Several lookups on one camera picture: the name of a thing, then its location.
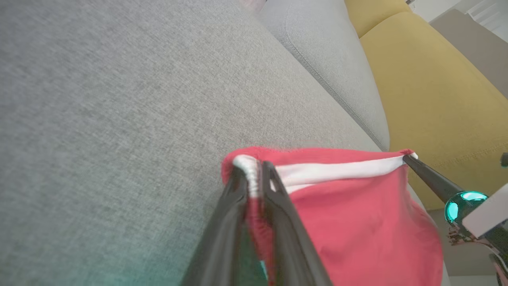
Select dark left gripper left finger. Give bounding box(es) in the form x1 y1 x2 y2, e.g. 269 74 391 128
181 166 263 286

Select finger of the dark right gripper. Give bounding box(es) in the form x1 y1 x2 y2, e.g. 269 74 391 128
402 155 464 204

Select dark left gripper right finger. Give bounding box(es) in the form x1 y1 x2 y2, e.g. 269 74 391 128
260 161 333 286

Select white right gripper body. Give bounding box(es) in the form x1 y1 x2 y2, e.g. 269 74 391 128
444 185 508 255

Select red shorts with white trim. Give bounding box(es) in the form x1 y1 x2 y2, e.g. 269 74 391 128
220 146 444 286

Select yellow sofa cushion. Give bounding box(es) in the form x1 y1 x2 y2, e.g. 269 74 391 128
343 0 508 211

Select large grey sofa seat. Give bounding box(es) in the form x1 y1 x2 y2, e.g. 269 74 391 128
0 0 451 286

